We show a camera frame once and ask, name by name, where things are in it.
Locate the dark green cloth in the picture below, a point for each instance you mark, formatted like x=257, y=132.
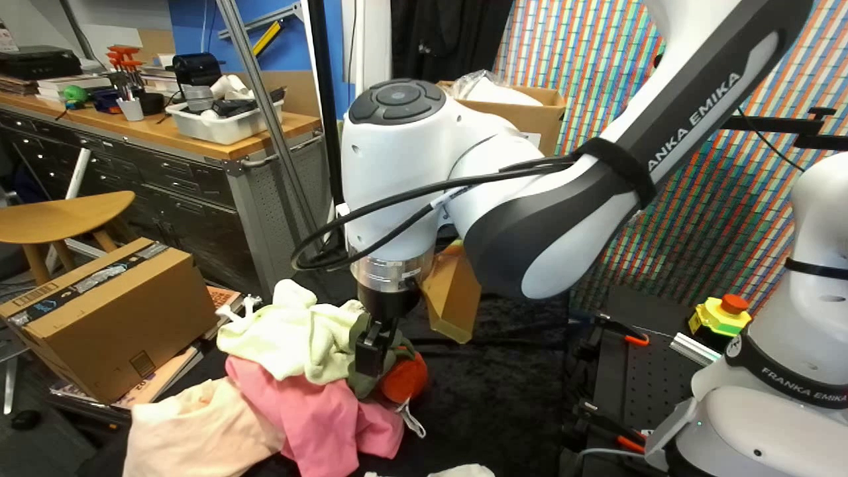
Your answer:
x=393, y=352

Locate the yellow red emergency button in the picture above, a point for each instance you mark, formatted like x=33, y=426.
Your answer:
x=722, y=316

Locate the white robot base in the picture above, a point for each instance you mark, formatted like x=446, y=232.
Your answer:
x=775, y=403

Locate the wooden stool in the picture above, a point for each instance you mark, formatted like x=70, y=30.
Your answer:
x=50, y=224

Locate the wooden workbench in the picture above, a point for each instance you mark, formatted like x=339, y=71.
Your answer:
x=225, y=205

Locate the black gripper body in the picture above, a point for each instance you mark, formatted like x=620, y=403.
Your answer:
x=385, y=307

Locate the cardboard box on floor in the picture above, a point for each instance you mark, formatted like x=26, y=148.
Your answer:
x=112, y=320

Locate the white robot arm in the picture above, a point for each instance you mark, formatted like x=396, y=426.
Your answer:
x=530, y=224

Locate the cream tote bag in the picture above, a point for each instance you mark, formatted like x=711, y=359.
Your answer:
x=205, y=430

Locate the light green cloth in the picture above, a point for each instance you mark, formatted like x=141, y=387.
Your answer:
x=296, y=335

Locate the pink shirt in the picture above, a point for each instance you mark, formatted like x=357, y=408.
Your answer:
x=320, y=426

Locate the cardboard box behind robot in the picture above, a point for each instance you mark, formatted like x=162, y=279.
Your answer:
x=535, y=111

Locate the white plastic bin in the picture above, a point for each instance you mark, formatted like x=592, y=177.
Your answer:
x=222, y=122

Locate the white cloth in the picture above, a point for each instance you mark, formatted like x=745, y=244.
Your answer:
x=463, y=470

